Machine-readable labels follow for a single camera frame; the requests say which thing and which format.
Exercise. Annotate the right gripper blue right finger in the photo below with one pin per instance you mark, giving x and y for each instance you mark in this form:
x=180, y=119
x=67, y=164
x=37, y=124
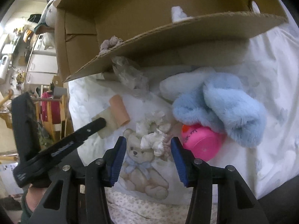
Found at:
x=192, y=171

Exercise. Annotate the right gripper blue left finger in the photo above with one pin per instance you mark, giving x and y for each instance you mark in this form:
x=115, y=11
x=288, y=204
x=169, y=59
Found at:
x=114, y=158

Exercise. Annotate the pink plastic toy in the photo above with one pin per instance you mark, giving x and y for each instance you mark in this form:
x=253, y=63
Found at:
x=202, y=141

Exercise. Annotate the light blue plush toy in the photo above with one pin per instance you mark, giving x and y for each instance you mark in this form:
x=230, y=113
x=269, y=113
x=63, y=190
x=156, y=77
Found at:
x=216, y=100

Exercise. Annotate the white knotted cloth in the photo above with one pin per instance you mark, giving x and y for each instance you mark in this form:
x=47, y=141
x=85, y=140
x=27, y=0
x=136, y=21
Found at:
x=177, y=14

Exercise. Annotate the person left hand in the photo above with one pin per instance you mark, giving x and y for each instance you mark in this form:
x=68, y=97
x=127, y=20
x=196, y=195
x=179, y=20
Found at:
x=33, y=197

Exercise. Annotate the white frilly scrunchie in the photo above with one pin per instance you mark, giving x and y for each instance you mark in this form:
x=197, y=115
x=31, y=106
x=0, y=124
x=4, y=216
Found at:
x=153, y=130

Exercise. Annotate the clear crumpled plastic bag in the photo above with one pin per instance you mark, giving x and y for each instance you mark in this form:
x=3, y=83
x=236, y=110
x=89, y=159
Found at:
x=129, y=74

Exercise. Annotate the white drawer cabinet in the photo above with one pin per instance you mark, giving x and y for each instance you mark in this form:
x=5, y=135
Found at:
x=42, y=65

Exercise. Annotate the white bear print duvet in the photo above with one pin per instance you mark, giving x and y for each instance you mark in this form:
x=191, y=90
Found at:
x=228, y=65

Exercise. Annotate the brown cardboard box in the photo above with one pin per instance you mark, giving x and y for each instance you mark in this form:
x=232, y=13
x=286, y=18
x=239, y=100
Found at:
x=146, y=27

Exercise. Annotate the striped grey pillow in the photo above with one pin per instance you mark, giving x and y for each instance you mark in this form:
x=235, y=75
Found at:
x=50, y=14

